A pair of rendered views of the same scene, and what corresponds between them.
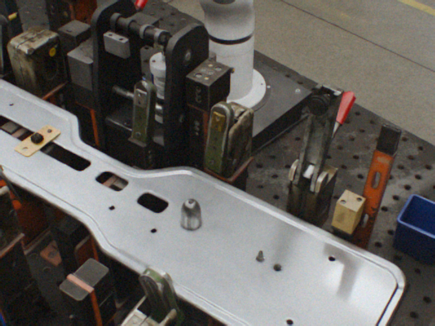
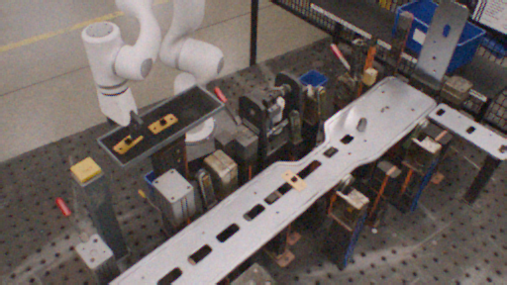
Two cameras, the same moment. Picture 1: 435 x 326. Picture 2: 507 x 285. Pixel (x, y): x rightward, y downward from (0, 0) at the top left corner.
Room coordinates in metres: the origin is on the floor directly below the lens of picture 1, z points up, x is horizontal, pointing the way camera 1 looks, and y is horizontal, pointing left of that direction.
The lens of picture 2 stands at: (0.74, 1.22, 2.13)
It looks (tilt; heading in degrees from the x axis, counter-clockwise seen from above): 47 degrees down; 283
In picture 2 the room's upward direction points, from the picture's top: 1 degrees clockwise
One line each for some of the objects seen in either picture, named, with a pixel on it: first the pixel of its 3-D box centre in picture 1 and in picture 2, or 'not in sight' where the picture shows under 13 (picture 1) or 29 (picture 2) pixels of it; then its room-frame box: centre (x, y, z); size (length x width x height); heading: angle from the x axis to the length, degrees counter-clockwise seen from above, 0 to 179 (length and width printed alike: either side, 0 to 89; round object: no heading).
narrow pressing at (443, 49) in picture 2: not in sight; (439, 45); (0.39, -0.28, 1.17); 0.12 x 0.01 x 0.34; 147
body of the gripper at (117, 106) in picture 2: not in sight; (117, 99); (1.27, 0.44, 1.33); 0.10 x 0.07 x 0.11; 157
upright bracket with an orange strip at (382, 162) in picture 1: (358, 242); (361, 88); (0.62, -0.24, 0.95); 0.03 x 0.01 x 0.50; 57
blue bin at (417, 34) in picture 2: not in sight; (435, 33); (0.38, -0.47, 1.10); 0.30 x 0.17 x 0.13; 139
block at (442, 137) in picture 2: not in sight; (425, 158); (0.35, -0.03, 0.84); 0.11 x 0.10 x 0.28; 147
